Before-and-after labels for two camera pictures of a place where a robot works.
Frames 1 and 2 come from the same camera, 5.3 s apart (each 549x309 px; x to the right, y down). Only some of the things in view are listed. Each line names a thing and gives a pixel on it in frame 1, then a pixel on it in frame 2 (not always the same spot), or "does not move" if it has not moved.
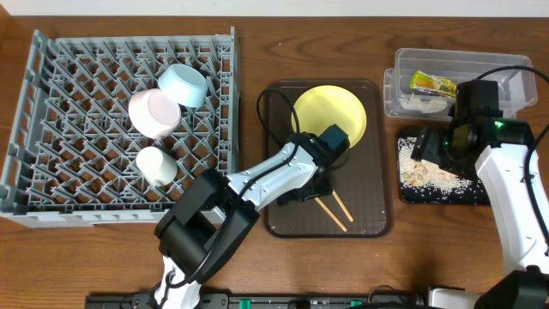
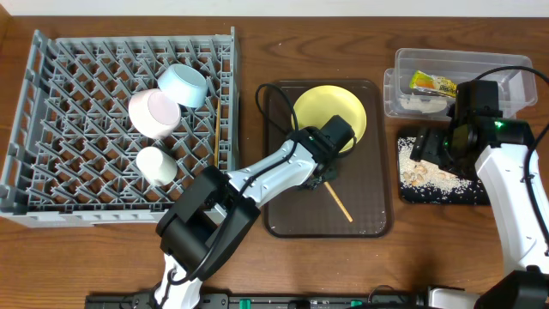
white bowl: [153, 113] does not move
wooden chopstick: [330, 214] -> [217, 133]
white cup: [159, 168] does not move
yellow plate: [322, 106] does not move
